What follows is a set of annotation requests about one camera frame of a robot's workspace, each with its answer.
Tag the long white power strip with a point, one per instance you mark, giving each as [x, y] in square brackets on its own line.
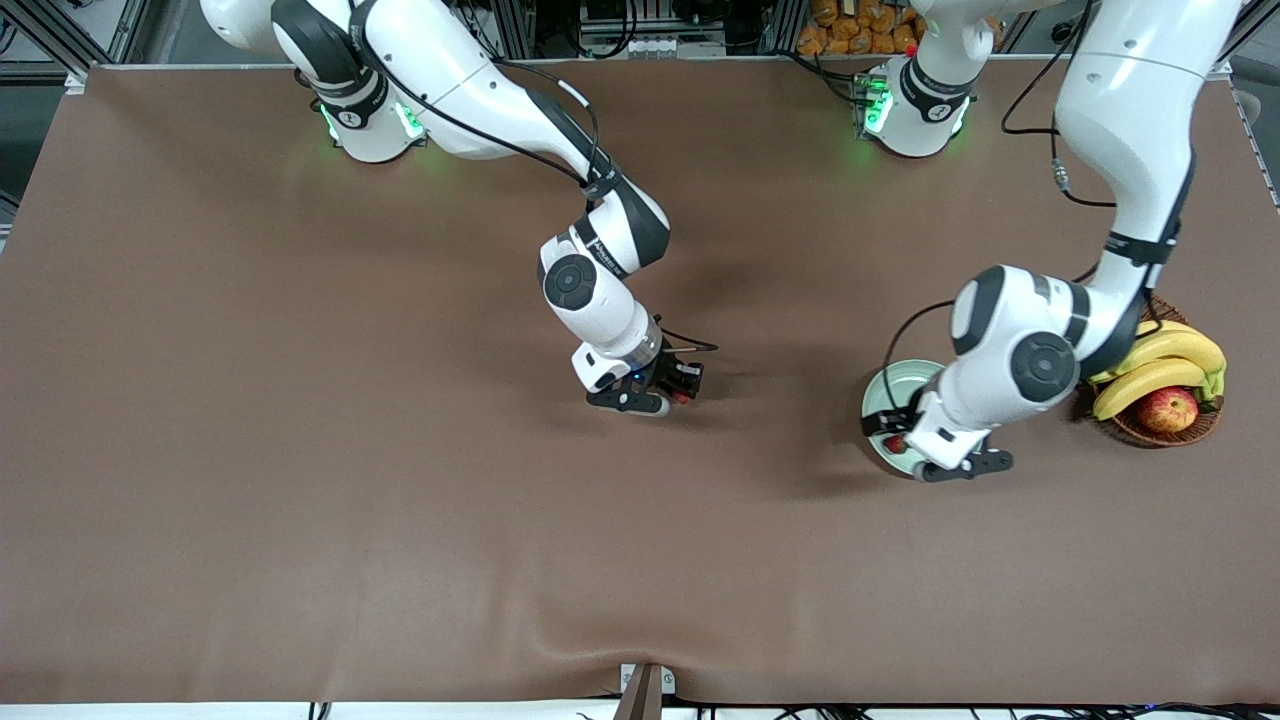
[670, 48]

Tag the brown table cloth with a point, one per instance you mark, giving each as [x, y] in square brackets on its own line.
[600, 550]

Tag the brown wicker basket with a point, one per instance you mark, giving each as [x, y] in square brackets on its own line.
[1160, 438]

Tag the yellow green banana bunch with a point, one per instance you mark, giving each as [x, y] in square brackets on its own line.
[1180, 350]

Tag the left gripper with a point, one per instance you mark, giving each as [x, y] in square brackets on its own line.
[884, 424]

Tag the aluminium frame post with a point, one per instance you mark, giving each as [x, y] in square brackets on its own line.
[1260, 30]
[55, 40]

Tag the bag of orange buns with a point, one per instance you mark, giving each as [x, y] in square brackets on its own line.
[850, 30]

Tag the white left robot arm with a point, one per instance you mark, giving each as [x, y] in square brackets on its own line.
[1130, 100]

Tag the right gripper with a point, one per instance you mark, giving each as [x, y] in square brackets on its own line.
[668, 373]

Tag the red apple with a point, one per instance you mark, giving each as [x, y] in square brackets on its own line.
[1167, 410]

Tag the metal bracket with brown bar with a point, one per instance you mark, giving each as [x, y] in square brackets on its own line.
[647, 690]

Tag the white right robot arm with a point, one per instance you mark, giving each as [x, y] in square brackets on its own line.
[450, 70]

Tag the light green plate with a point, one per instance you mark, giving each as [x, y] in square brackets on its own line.
[890, 385]

